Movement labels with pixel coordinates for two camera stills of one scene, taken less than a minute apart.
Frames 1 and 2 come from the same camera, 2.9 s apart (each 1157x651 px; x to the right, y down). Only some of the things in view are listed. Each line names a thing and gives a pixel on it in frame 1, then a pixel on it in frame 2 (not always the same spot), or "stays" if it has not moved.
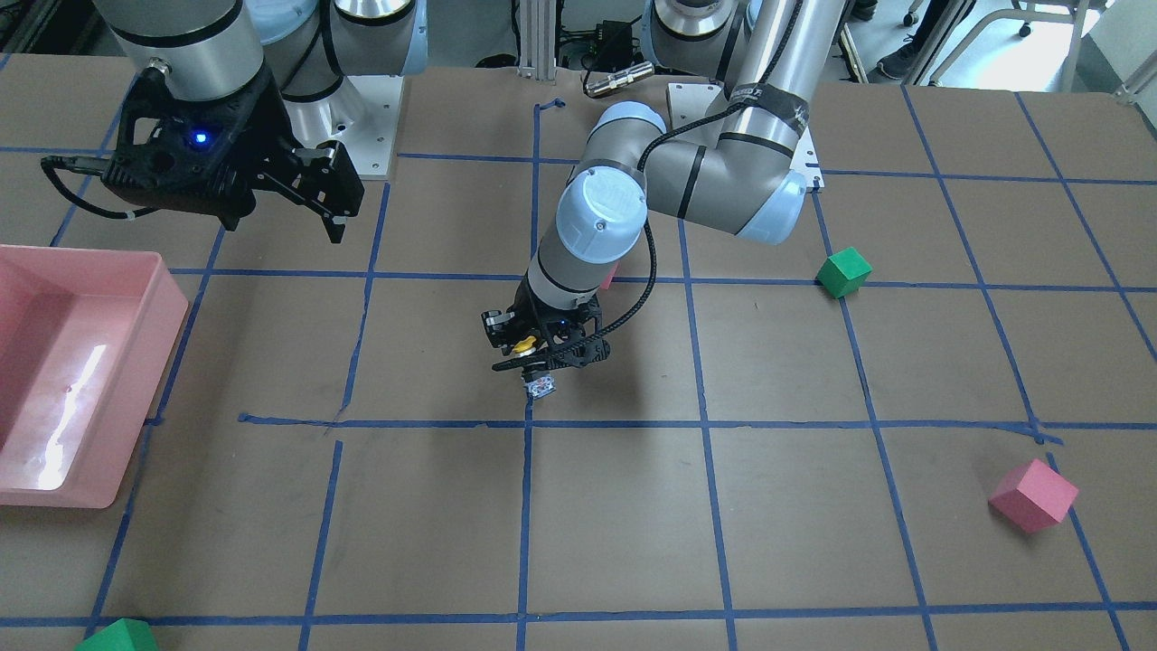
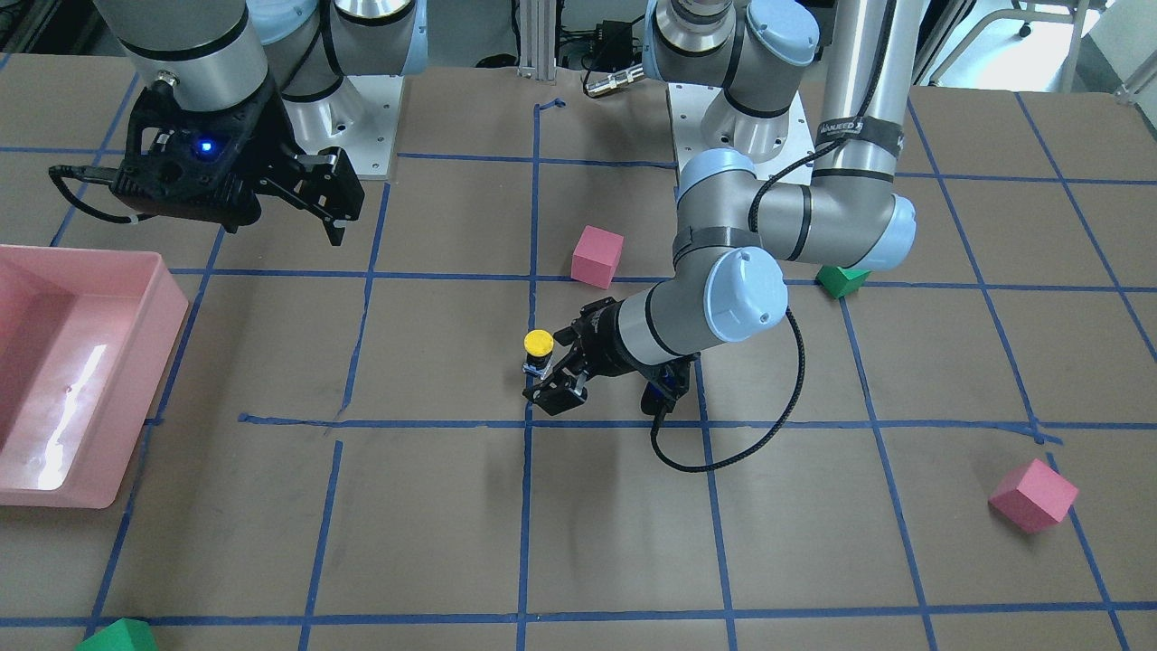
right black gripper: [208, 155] stays
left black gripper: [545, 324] -> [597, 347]
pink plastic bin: [85, 336] stays
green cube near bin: [126, 634] stays
